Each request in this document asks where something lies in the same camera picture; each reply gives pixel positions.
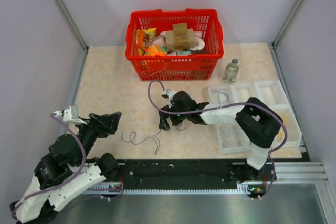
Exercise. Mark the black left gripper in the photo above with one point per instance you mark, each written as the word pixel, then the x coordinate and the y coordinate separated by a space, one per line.
pixel 105 125

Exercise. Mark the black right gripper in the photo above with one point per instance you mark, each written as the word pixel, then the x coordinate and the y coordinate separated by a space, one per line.
pixel 164 124

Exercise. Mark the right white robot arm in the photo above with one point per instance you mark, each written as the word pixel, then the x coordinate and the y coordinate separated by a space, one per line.
pixel 256 121

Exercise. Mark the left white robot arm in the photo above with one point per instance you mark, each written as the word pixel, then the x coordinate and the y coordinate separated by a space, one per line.
pixel 66 172

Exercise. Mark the red plastic shopping basket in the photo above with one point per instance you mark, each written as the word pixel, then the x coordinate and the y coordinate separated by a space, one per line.
pixel 178 64

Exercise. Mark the orange sponge pack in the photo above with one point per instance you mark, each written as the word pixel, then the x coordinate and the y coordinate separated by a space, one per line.
pixel 156 50

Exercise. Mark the clear plastic bottle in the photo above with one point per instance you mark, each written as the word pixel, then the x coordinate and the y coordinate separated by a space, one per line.
pixel 231 71

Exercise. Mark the pink white plush item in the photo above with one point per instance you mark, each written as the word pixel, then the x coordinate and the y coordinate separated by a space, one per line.
pixel 199 42

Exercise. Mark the white compartment tray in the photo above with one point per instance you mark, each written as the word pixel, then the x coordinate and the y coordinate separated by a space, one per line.
pixel 231 138

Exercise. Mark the brown cardboard box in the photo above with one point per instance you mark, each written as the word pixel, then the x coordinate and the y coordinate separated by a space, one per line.
pixel 180 37

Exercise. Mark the orange snack packet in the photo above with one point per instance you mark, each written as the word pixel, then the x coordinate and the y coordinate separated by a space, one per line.
pixel 144 39

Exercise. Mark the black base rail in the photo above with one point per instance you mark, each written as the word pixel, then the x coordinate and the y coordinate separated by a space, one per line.
pixel 179 174

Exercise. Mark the white slotted cable duct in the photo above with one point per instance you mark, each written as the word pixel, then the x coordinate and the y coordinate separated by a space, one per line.
pixel 110 189

